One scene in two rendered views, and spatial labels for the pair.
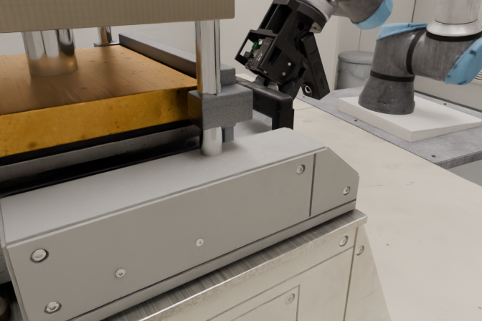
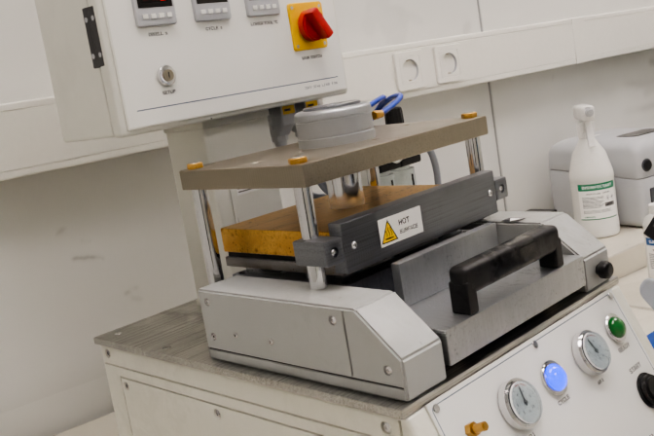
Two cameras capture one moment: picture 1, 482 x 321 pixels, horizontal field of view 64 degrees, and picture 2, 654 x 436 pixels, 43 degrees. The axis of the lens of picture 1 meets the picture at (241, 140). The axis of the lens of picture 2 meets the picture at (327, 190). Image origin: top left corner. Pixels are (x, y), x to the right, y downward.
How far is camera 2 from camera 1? 0.68 m
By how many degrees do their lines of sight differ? 77
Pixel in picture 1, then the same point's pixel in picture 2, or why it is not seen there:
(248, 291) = (301, 408)
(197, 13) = (283, 183)
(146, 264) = (246, 338)
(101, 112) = (281, 238)
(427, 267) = not seen: outside the picture
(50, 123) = (262, 239)
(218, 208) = (278, 321)
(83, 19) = (238, 185)
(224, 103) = (306, 248)
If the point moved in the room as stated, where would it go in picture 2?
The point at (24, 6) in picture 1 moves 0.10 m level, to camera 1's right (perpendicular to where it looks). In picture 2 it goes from (220, 177) to (230, 189)
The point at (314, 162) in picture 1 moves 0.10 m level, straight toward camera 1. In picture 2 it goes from (345, 319) to (219, 339)
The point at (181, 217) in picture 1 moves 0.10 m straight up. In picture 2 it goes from (259, 315) to (238, 204)
